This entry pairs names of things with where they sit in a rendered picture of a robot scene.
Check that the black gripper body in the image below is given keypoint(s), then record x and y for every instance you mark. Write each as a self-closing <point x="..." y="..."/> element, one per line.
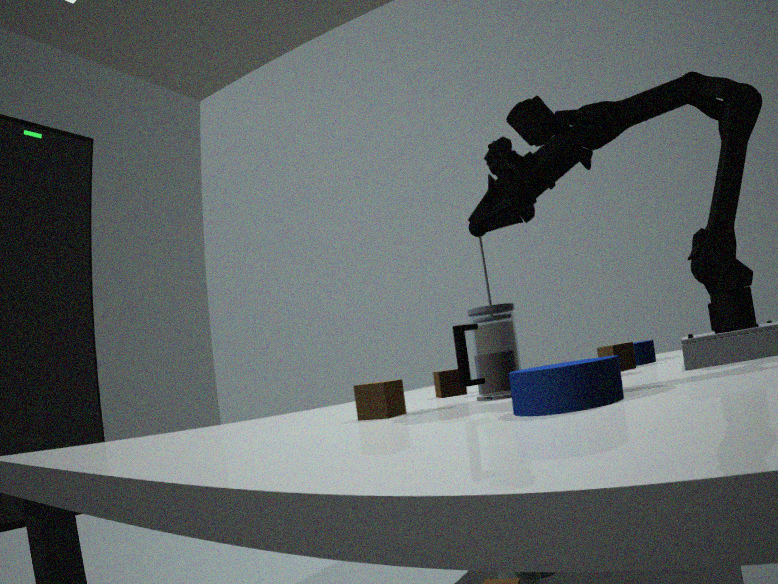
<point x="524" y="186"/>

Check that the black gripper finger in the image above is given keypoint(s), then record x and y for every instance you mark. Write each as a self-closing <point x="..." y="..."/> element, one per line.
<point x="504" y="219"/>
<point x="494" y="202"/>

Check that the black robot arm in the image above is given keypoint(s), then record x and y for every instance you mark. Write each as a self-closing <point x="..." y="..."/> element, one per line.
<point x="713" y="254"/>

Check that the brown cube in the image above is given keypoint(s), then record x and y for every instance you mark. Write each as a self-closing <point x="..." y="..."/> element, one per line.
<point x="380" y="400"/>
<point x="502" y="581"/>
<point x="447" y="384"/>
<point x="624" y="350"/>

